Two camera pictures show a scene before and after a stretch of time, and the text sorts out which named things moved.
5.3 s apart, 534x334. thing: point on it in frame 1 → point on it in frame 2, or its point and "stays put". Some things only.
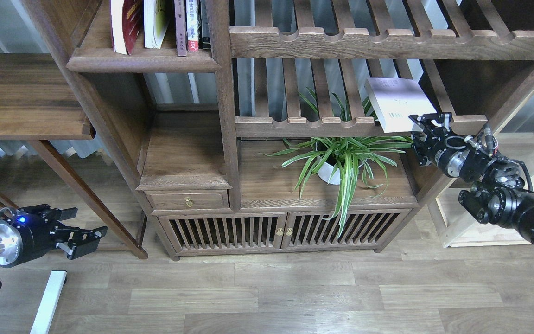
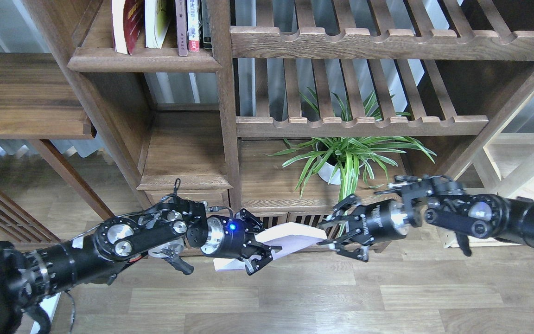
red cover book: [132, 16] stays put
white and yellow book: [156, 16] stays put
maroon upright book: [180, 13] stays put
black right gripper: [455, 156] → [381, 221]
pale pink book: [393, 100] → [291, 237]
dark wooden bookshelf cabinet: [263, 125] stays put
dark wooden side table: [26, 97] stays put
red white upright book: [192, 25] stays put
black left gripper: [17, 235] → [227, 237]
